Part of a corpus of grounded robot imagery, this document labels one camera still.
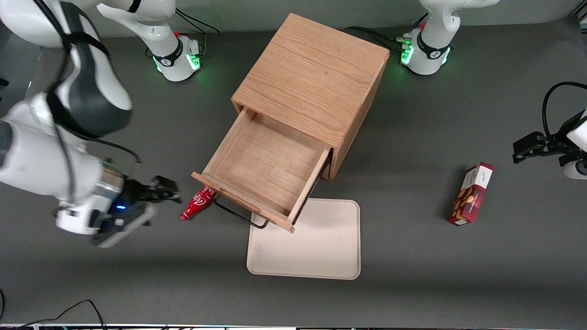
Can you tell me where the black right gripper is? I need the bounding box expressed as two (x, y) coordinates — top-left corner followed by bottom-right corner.
(110, 176), (183, 220)

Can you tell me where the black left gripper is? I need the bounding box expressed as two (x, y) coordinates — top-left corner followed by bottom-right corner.
(513, 111), (575, 164)

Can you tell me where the wooden drawer with wire handle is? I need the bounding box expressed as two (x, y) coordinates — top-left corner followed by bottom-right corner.
(191, 108), (332, 234)

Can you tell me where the wooden drawer cabinet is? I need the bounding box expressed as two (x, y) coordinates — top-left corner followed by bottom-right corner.
(231, 12), (390, 180)

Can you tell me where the red cola bottle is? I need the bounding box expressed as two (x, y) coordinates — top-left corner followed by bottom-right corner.
(180, 186), (217, 221)

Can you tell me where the red cookie box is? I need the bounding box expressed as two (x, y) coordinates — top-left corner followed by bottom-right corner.
(448, 162), (494, 226)

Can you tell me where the beige plastic tray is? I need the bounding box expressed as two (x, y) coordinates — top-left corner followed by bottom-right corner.
(247, 198), (361, 280)

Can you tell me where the black left wrist camera cable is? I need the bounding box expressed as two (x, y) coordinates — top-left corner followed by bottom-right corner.
(542, 82), (587, 138)

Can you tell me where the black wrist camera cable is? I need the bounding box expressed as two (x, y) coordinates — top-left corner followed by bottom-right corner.
(542, 82), (587, 138)
(85, 137), (143, 178)

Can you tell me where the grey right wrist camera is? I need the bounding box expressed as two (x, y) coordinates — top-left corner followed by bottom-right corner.
(90, 204), (157, 248)

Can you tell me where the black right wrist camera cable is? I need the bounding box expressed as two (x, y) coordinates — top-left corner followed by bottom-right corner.
(85, 137), (143, 178)

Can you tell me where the black cable at table edge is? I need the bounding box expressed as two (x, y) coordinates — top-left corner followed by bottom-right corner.
(0, 289), (109, 330)

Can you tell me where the black right arm base cable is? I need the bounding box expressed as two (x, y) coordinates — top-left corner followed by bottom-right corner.
(174, 8), (222, 35)

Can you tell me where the black arm base cable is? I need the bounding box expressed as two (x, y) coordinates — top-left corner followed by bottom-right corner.
(344, 26), (413, 52)
(174, 8), (222, 35)

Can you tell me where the black left arm base cable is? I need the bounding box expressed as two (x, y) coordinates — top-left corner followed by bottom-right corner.
(344, 26), (413, 52)

